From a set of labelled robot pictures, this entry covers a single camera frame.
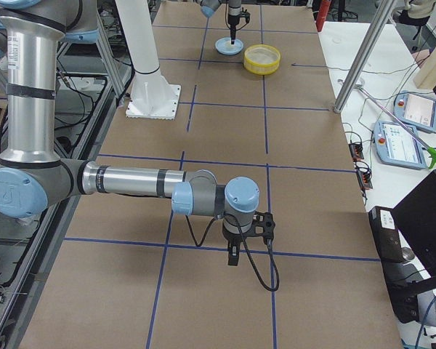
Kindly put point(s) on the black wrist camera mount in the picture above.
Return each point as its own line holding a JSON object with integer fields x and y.
{"x": 263, "y": 226}
{"x": 245, "y": 14}

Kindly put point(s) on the far blue teach pendant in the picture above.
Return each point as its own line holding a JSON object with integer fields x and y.
{"x": 417, "y": 110}

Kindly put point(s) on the orange black connector upper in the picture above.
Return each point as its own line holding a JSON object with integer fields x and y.
{"x": 356, "y": 151}

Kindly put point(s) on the white steamed bun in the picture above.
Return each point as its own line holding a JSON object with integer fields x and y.
{"x": 231, "y": 46}

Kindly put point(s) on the light blue plate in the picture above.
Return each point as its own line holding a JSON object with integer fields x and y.
{"x": 221, "y": 46}

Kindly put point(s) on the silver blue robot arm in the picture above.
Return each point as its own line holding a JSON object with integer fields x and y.
{"x": 33, "y": 177}
{"x": 209, "y": 7}

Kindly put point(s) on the metal reacher green handle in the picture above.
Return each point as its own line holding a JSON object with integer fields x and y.
{"x": 431, "y": 151}

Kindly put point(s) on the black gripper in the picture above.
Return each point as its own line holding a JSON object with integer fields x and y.
{"x": 233, "y": 17}
{"x": 232, "y": 238}

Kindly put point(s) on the red cylinder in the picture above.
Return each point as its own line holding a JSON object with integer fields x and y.
{"x": 322, "y": 14}

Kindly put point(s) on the blue teach pendant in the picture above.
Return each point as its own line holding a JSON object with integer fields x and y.
{"x": 417, "y": 110}
{"x": 395, "y": 146}

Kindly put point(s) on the orange black connector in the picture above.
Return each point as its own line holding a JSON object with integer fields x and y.
{"x": 364, "y": 178}
{"x": 356, "y": 151}

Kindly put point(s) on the aluminium frame post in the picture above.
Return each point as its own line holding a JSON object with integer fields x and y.
{"x": 372, "y": 35}

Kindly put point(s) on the orange black connector lower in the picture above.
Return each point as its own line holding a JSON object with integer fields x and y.
{"x": 364, "y": 178}

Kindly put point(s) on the white pedestal column base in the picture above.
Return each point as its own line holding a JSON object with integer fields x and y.
{"x": 151, "y": 96}

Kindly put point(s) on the near blue teach pendant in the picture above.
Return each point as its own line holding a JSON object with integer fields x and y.
{"x": 395, "y": 146}

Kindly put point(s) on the black computer box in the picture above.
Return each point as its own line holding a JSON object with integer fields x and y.
{"x": 386, "y": 235}

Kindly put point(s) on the black monitor with stand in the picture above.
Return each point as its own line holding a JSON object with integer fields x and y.
{"x": 415, "y": 218}

